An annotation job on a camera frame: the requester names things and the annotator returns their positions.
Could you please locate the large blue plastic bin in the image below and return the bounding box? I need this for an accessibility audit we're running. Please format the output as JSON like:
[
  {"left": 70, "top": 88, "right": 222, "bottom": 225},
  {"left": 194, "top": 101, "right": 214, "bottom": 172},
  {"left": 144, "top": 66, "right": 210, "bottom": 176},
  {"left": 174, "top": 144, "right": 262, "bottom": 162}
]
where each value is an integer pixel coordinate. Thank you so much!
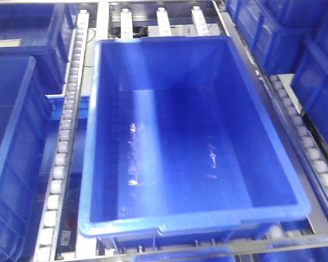
[{"left": 78, "top": 35, "right": 311, "bottom": 247}]

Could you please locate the blue plastic bin upper left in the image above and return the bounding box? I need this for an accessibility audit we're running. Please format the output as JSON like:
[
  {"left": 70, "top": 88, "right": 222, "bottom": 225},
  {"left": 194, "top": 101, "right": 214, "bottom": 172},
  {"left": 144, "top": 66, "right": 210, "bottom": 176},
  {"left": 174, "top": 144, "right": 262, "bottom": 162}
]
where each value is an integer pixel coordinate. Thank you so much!
[{"left": 0, "top": 3, "right": 78, "bottom": 94}]

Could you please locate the white roller track right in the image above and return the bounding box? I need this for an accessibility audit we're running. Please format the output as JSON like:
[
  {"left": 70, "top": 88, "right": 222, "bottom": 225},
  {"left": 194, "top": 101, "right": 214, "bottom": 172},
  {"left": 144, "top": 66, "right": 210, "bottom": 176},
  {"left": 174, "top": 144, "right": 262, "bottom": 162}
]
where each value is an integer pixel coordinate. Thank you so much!
[{"left": 255, "top": 69, "right": 328, "bottom": 219}]

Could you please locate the white roller track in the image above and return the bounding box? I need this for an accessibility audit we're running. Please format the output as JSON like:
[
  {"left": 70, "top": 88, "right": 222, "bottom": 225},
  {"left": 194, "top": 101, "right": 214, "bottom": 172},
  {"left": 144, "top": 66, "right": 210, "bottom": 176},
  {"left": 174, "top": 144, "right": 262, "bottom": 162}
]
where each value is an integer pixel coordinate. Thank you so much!
[
  {"left": 32, "top": 10, "right": 90, "bottom": 261},
  {"left": 255, "top": 69, "right": 328, "bottom": 219}
]

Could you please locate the blue plastic bin right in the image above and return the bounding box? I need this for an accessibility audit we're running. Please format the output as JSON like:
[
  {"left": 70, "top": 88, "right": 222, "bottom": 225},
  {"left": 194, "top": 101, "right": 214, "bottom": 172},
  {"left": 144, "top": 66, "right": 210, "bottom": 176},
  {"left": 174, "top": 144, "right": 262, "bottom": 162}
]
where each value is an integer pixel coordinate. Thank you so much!
[{"left": 291, "top": 37, "right": 328, "bottom": 151}]

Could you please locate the white roller track left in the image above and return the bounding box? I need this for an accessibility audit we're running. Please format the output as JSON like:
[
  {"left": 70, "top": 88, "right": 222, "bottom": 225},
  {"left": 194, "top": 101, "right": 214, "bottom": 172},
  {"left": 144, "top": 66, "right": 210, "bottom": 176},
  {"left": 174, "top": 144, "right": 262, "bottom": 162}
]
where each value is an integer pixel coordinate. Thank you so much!
[{"left": 32, "top": 10, "right": 90, "bottom": 261}]

